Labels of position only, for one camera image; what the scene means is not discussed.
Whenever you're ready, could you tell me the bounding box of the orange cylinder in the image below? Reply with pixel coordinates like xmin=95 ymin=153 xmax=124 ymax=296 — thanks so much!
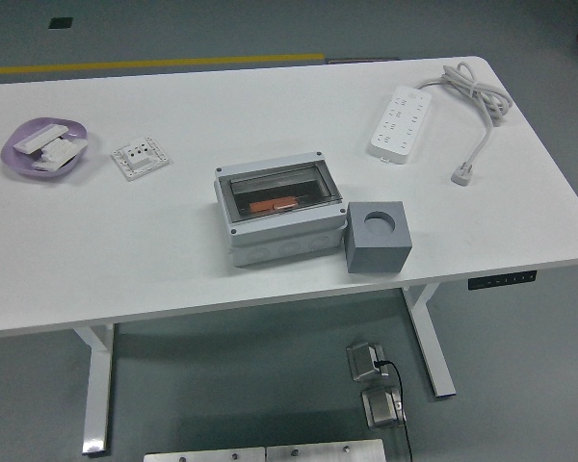
xmin=249 ymin=195 xmax=300 ymax=213

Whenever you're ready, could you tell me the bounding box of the clear hinged box lid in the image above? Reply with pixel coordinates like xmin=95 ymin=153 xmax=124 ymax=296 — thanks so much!
xmin=216 ymin=157 xmax=344 ymax=225

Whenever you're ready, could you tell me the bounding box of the grey plastic junction box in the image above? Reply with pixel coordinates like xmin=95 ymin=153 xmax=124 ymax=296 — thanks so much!
xmin=214 ymin=151 xmax=348 ymax=269

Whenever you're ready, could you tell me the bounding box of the grey cube with round hole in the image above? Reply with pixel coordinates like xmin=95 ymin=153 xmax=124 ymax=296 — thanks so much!
xmin=346 ymin=200 xmax=413 ymax=275

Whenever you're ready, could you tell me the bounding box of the silver floor outlet box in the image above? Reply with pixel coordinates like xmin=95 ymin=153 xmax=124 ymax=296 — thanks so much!
xmin=360 ymin=386 xmax=408 ymax=429
xmin=345 ymin=341 xmax=386 ymax=383

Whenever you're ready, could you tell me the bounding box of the white power strip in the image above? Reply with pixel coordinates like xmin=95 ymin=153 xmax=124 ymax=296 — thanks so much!
xmin=368 ymin=85 xmax=434 ymax=165

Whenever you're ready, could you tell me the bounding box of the white table leg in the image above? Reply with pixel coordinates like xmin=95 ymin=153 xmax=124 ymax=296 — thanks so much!
xmin=71 ymin=322 xmax=116 ymax=456
xmin=400 ymin=283 xmax=457 ymax=399

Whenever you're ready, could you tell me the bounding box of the black table control panel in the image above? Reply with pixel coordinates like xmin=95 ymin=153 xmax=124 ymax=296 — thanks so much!
xmin=467 ymin=270 xmax=538 ymax=292

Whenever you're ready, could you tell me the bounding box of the silver metal plate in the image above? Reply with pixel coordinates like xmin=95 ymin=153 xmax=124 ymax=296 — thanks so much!
xmin=265 ymin=438 xmax=386 ymax=462
xmin=143 ymin=447 xmax=266 ymax=462

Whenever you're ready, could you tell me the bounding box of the flat white plastic plate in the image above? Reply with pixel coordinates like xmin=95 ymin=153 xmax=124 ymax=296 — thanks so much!
xmin=31 ymin=139 xmax=89 ymax=171

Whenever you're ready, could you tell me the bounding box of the small white plastic part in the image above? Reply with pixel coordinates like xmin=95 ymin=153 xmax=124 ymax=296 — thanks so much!
xmin=40 ymin=137 xmax=76 ymax=163

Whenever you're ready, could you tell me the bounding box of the purple plate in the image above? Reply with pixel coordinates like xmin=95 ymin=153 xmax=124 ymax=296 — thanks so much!
xmin=0 ymin=116 xmax=89 ymax=183

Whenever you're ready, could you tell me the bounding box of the black floor cable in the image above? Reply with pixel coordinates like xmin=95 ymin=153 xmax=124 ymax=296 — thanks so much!
xmin=373 ymin=359 xmax=414 ymax=462

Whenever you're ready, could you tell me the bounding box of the white wall socket panel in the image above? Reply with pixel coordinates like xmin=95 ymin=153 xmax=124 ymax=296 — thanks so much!
xmin=111 ymin=136 xmax=171 ymax=182

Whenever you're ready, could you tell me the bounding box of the white power cord with plug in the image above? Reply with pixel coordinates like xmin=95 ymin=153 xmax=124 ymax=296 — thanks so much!
xmin=415 ymin=61 xmax=514 ymax=187

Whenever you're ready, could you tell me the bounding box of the long white switch module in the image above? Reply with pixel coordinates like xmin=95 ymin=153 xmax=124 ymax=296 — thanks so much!
xmin=13 ymin=123 xmax=69 ymax=155

